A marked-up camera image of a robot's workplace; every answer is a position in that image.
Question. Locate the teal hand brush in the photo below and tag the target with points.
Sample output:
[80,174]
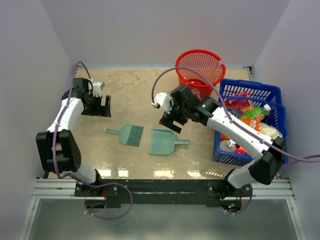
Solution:
[129,134]

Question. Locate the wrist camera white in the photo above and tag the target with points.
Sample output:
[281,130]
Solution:
[164,101]
[97,88]

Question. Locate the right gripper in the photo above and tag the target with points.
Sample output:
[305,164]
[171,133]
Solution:
[167,119]

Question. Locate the green drink bottle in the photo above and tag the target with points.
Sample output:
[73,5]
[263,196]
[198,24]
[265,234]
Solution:
[258,113]

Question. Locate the teal dustpan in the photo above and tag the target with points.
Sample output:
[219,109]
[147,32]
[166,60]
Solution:
[163,142]

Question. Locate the orange razor package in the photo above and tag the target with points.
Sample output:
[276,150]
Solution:
[253,123]

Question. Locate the red mesh waste basket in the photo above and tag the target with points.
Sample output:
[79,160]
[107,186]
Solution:
[195,63]

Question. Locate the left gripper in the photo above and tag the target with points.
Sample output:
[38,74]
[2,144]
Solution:
[101,110]

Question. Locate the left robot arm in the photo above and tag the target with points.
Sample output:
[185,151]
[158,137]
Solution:
[57,147]

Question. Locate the black base frame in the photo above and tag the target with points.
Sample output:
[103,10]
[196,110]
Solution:
[208,192]

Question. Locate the blue plastic basket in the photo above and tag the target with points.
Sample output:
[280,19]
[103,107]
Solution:
[258,94]

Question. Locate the pink packet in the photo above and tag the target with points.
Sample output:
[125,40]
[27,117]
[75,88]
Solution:
[242,105]

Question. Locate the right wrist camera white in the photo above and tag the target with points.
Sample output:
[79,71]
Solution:
[164,101]

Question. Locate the crumpled beige bag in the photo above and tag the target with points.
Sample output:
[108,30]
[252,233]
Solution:
[269,131]

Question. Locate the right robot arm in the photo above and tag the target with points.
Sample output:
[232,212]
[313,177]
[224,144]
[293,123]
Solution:
[268,154]

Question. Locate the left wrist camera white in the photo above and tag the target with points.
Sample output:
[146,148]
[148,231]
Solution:
[97,88]

